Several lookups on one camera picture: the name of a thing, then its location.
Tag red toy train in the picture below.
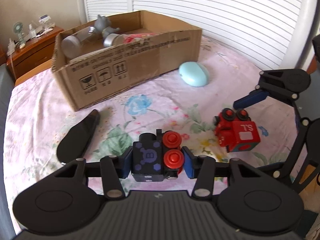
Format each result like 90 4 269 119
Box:
214 108 261 153

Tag black toy train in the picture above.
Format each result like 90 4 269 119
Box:
131 129 185 182

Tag black glasses case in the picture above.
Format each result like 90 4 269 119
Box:
56 109 100 165

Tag floral pink tablecloth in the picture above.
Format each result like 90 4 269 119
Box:
3 35 311 198

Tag light blue egg-shaped object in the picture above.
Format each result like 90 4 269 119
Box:
178 62 209 87

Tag white louvered closet doors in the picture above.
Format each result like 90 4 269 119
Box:
84 0 319 70

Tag cardboard box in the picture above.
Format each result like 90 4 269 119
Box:
52 10 202 111

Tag blue bed sheet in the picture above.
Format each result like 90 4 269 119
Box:
0 63 16 240

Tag jar with red label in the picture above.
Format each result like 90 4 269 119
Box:
103 33 129 48

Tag empty clear plastic jar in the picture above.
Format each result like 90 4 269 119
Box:
61 26 100 59

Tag red card pack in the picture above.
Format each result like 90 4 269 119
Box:
124 33 155 43

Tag wooden nightstand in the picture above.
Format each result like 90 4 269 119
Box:
7 27 64 80

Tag grey plush toy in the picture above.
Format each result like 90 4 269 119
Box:
94 15 120 38

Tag clear spray bottle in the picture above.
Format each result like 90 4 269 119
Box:
29 24 37 39

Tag white phone stand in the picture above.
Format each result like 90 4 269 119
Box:
39 14 55 31

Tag small green desk fan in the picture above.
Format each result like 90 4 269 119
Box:
13 22 25 49

